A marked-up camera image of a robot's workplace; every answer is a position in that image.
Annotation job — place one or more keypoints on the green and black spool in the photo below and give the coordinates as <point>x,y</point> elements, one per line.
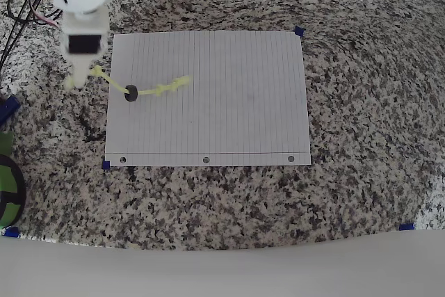
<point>8,185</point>

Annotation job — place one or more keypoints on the blue tape piece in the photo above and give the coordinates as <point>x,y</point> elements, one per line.
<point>299,31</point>
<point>406,226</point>
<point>11,232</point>
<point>106,165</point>

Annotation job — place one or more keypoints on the lined paper sheet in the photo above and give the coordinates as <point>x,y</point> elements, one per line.
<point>208,119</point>

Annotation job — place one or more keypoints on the green tape strip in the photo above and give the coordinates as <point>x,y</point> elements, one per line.
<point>5,141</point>

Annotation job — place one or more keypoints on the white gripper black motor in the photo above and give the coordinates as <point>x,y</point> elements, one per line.
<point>83,45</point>

